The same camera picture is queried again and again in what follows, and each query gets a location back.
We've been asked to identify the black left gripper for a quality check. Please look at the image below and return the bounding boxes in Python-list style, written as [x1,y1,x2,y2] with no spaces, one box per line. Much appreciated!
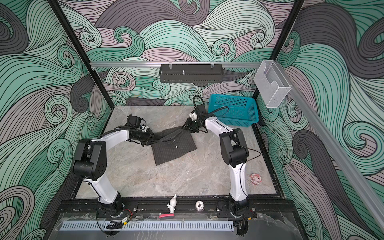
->
[133,128,160,147]

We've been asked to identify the dark grey pinstriped shirt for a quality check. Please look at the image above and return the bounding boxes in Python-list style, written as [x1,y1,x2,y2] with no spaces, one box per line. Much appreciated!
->
[147,127,197,166]

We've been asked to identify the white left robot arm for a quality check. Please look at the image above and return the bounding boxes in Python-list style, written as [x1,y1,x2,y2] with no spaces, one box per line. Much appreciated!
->
[71,126,154,218]

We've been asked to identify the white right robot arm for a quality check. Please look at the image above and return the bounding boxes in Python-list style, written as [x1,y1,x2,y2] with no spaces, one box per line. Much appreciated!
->
[183,113,249,216]

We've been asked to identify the teal plastic basket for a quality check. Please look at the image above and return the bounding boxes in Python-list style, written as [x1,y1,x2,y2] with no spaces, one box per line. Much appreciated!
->
[209,94,259,127]

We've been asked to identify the black perforated metal shelf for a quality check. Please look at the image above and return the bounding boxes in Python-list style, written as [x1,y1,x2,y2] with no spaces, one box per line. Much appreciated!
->
[159,65,224,84]

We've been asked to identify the white figurine on pink base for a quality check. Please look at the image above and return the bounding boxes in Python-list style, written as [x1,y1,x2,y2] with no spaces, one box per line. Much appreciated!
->
[159,194,177,220]

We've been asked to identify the pink cartoon sticker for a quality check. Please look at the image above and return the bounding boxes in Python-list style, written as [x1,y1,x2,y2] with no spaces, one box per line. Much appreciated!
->
[250,173,262,186]

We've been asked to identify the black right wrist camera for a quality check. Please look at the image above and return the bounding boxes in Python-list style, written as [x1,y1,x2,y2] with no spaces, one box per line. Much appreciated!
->
[189,111,198,122]

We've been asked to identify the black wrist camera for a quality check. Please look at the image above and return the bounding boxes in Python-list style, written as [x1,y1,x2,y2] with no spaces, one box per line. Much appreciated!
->
[125,114,147,131]
[189,111,198,122]

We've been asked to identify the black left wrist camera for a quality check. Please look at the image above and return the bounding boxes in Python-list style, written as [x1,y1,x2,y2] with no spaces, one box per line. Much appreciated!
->
[125,114,147,131]

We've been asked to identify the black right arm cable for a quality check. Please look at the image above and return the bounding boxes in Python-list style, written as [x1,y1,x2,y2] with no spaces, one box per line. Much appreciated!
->
[192,94,230,119]

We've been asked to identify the aluminium rail back wall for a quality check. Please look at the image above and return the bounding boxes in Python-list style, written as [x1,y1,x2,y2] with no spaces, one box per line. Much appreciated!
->
[90,61,261,69]

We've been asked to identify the aluminium rail wall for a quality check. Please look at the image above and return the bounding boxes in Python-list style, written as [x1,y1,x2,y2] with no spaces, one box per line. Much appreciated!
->
[90,61,261,69]
[273,62,384,230]

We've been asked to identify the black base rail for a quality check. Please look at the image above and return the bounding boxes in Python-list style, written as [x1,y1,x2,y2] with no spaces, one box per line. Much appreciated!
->
[58,196,295,220]

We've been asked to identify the clear plastic wall holder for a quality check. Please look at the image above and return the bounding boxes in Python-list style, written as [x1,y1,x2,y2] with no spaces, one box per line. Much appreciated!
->
[254,60,291,109]

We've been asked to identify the white slotted cable duct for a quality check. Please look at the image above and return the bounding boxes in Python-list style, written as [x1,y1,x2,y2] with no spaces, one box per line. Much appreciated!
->
[59,220,235,232]

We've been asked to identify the aluminium rail right wall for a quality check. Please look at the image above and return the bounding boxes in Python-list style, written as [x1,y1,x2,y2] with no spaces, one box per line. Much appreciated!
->
[273,62,384,230]

